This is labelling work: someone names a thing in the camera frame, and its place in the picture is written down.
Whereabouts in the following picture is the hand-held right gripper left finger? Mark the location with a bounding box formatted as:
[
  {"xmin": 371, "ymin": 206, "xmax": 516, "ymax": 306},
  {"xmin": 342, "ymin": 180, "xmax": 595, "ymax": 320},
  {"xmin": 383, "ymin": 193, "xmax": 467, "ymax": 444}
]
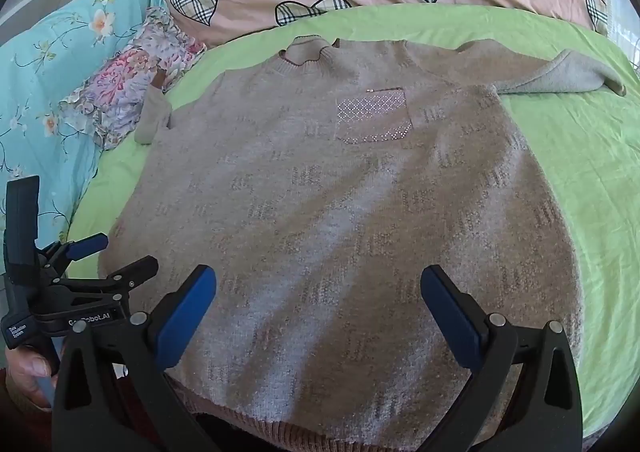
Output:
[{"xmin": 51, "ymin": 265, "xmax": 221, "ymax": 452}]

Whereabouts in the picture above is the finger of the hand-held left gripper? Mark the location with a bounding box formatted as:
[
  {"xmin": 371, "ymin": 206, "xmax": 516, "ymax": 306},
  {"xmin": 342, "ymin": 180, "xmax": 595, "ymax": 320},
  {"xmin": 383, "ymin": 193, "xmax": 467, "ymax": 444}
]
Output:
[
  {"xmin": 55, "ymin": 255, "xmax": 159, "ymax": 303},
  {"xmin": 37, "ymin": 233, "xmax": 109, "ymax": 279}
]

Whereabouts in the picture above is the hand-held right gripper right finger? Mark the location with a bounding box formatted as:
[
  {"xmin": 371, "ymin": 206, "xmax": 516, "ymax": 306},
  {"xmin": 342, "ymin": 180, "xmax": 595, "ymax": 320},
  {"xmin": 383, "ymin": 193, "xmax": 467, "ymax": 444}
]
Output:
[{"xmin": 415, "ymin": 265, "xmax": 586, "ymax": 452}]

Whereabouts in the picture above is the beige knitted sweater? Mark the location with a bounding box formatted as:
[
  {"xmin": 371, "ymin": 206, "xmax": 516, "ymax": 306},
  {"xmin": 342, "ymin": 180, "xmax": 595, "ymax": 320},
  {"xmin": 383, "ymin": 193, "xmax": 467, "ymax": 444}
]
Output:
[{"xmin": 99, "ymin": 35, "xmax": 627, "ymax": 448}]

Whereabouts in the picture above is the person's left hand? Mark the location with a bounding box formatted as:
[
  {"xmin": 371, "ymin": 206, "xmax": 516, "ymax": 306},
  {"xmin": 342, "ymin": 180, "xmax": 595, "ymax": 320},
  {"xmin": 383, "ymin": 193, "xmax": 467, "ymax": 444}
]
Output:
[{"xmin": 4, "ymin": 346, "xmax": 58, "ymax": 414}]

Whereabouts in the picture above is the teal floral blanket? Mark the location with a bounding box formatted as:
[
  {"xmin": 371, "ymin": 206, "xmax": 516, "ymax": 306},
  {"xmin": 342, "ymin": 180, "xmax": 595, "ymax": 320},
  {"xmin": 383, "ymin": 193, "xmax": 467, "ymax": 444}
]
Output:
[{"xmin": 0, "ymin": 0, "xmax": 181, "ymax": 253}]

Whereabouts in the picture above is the floral white blanket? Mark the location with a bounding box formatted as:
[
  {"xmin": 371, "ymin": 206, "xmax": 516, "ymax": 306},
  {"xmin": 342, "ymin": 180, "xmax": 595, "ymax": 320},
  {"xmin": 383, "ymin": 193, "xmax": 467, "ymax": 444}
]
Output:
[{"xmin": 59, "ymin": 6, "xmax": 207, "ymax": 150}]

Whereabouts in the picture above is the green bed sheet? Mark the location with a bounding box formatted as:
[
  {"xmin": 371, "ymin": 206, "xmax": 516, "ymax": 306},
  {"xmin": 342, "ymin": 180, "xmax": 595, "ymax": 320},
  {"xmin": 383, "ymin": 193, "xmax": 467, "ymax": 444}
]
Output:
[{"xmin": 67, "ymin": 5, "xmax": 640, "ymax": 438}]

